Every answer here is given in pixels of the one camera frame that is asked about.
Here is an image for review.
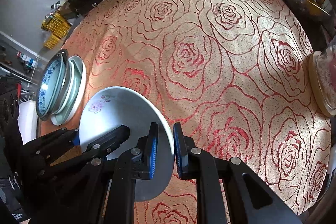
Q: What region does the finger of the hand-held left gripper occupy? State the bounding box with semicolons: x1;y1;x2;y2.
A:
49;126;131;169
22;127;80;160

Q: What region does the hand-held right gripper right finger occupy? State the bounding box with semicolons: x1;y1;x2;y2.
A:
173;122;302;224

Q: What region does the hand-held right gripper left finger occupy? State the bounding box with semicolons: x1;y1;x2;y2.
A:
47;122;159;224

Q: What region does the white floral bowl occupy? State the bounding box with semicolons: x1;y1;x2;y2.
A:
79;86;175;202

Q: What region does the green square plate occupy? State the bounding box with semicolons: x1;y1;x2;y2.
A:
56;60;80;116

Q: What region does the blue patterned ceramic bowl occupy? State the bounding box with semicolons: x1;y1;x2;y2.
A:
36;57;66;119

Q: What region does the white round deep plate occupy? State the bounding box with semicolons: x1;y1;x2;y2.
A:
51;55;87;126

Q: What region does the stainless steel bowl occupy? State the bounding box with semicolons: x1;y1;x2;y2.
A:
37;49;71;122

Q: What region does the white cushion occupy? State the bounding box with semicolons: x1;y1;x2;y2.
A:
18;101;40;144

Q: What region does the rose pattern tablecloth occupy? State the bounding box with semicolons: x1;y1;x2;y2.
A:
62;0;332;224

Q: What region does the yellow plastic crate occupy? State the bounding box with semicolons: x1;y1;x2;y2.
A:
43;34;64;50
41;13;67;31
52;21;72;40

